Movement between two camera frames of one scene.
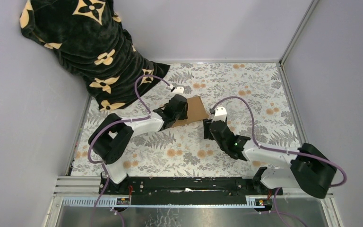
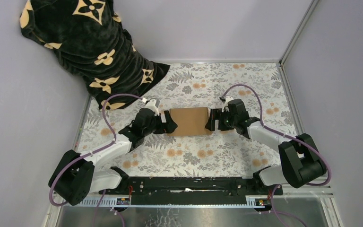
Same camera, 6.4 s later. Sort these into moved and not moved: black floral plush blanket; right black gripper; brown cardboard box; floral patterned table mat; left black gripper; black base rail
Moved: right black gripper; brown cardboard box; left black gripper
Not moved: black floral plush blanket; black base rail; floral patterned table mat
